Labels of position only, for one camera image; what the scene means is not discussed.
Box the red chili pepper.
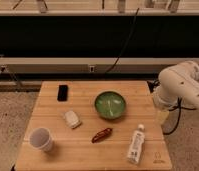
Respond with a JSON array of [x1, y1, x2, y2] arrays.
[[91, 128, 113, 143]]

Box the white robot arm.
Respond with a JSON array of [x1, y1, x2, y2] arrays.
[[152, 61, 199, 124]]

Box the white sponge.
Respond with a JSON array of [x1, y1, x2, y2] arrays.
[[64, 111, 81, 129]]

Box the white plastic bottle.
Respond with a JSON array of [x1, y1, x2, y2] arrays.
[[127, 124, 145, 164]]

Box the green bowl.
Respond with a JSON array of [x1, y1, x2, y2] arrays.
[[94, 91, 126, 120]]

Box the wooden table board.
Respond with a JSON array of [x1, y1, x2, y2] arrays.
[[15, 81, 172, 171]]

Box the black phone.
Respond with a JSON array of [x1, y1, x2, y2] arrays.
[[57, 85, 68, 101]]

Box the white paper cup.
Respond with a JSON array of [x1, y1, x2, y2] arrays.
[[29, 128, 53, 152]]

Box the black floor cable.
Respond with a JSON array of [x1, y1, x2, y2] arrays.
[[147, 79, 197, 136]]

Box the black hanging cable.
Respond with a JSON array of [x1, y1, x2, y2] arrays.
[[104, 7, 140, 74]]

